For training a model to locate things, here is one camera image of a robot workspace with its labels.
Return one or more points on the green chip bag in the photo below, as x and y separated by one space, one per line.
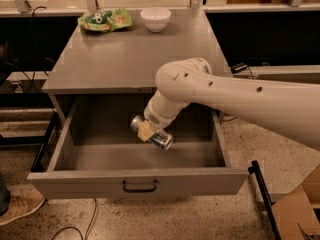
105 21

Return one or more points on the black power adapter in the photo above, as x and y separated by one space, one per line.
238 68

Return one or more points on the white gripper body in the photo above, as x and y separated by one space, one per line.
151 117

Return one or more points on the cardboard box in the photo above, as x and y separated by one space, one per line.
295 213

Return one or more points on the black metal stand bar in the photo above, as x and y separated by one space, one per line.
255 169

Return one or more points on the tan sneaker shoe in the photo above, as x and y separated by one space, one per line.
13 207

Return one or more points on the grey open top drawer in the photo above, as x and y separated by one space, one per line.
97 150

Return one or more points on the grey metal cabinet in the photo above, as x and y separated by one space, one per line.
127 60

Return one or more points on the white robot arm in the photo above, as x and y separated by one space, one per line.
286 108

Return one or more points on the black drawer handle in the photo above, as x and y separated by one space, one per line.
136 188

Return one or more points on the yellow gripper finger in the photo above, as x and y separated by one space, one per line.
145 131

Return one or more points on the silver blue redbull can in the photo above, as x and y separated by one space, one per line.
161 139

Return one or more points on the white ceramic bowl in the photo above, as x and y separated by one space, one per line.
155 19

